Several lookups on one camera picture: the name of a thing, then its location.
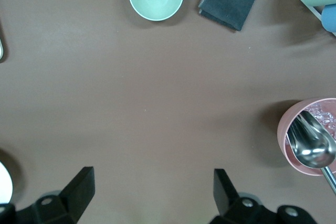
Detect light blue cup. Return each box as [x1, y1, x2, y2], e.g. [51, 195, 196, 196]
[321, 3, 336, 33]

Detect pink plastic bowl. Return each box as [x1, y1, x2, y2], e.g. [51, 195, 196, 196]
[277, 97, 336, 177]

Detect white ceramic plate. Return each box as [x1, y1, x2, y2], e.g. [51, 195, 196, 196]
[0, 161, 13, 205]

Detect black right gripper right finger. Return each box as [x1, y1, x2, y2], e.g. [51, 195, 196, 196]
[211, 168, 317, 224]

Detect stainless steel scoop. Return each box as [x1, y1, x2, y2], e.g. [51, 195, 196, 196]
[288, 110, 336, 196]

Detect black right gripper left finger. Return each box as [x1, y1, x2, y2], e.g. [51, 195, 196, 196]
[0, 166, 95, 224]

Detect clear plastic ice pieces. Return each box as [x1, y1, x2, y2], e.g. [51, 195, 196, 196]
[306, 103, 336, 141]

